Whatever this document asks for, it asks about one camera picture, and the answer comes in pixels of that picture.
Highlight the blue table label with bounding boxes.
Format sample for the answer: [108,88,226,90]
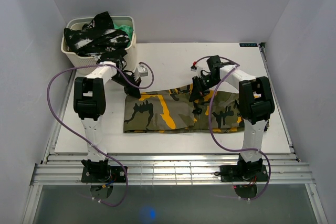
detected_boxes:
[239,43,258,47]

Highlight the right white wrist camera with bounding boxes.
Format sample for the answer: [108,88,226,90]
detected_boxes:
[190,61,204,76]

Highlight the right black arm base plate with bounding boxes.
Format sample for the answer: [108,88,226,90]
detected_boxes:
[214,165,268,182]

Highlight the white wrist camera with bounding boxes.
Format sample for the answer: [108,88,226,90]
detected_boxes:
[190,61,204,76]
[134,63,149,79]

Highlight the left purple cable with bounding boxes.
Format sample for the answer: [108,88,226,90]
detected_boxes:
[46,61,155,207]

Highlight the aluminium table edge rail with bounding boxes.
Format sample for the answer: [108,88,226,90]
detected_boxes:
[258,42,270,79]

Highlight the black white patterned trousers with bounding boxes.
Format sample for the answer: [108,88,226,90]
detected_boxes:
[64,12,131,63]

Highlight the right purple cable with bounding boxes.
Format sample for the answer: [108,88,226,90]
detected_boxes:
[194,56,271,201]

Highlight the green cloth in basket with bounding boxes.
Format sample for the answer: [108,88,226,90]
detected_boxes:
[113,23,134,41]

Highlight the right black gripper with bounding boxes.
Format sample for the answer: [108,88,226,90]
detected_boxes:
[190,74,223,102]

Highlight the aluminium front rail frame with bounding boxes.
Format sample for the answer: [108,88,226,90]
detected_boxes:
[30,153,315,186]

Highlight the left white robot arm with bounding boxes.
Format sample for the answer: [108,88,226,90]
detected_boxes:
[73,60,148,183]

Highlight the yellow camouflage trousers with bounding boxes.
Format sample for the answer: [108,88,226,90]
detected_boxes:
[123,84,244,133]

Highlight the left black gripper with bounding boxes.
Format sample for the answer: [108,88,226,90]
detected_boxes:
[110,72,141,99]

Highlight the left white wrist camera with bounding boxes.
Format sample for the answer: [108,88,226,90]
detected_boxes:
[134,63,149,79]

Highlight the purple cable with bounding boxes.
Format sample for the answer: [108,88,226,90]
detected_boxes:
[194,56,271,201]
[46,61,155,207]

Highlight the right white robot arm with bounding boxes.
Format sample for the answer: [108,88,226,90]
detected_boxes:
[190,55,275,182]

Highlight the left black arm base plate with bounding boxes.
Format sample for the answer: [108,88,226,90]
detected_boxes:
[80,165,126,184]

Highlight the white perforated laundry basket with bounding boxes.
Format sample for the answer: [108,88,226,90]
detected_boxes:
[60,15,138,71]

